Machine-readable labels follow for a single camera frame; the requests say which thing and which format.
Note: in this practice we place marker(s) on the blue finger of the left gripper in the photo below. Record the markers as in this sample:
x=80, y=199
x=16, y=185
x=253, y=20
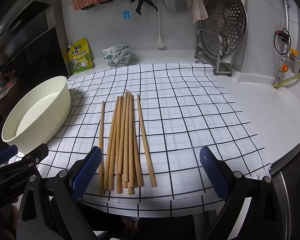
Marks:
x=8, y=153
x=36, y=155

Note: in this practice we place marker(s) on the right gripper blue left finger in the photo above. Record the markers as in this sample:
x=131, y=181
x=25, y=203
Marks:
x=83, y=171

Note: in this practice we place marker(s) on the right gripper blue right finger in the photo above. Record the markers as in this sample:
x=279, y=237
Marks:
x=215, y=172

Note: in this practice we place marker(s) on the cream oval basin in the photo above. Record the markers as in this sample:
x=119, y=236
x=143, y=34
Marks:
x=38, y=116

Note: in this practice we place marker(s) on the black white grid mat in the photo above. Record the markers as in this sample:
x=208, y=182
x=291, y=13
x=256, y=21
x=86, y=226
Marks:
x=184, y=108

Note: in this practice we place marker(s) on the black range hood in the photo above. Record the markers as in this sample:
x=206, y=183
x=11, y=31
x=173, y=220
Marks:
x=33, y=42

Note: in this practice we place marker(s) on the yellow seasoning pouch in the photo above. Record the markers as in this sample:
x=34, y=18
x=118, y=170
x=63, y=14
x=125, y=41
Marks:
x=79, y=56

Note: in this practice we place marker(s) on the steel dish rack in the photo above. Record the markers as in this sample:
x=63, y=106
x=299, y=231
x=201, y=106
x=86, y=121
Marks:
x=211, y=48

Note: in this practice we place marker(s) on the bottom porcelain bowl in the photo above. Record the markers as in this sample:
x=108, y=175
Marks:
x=118, y=62

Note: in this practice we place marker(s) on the porcelain bowl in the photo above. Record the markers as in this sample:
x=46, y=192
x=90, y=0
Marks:
x=117, y=55
x=118, y=62
x=115, y=48

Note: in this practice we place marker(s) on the middle porcelain bowl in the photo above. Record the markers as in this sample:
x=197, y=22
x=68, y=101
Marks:
x=117, y=55

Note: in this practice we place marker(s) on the top porcelain bowl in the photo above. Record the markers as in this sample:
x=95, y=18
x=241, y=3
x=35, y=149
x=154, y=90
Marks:
x=115, y=48

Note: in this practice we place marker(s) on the round steel steamer tray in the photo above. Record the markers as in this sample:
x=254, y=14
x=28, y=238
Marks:
x=227, y=17

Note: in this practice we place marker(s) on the pink hanging towel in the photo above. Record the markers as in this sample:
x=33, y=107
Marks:
x=198, y=10

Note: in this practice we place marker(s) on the blue silicone brush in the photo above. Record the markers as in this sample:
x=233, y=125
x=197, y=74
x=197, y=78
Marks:
x=126, y=14

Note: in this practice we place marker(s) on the gas valve with hose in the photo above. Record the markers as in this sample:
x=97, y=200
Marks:
x=288, y=52

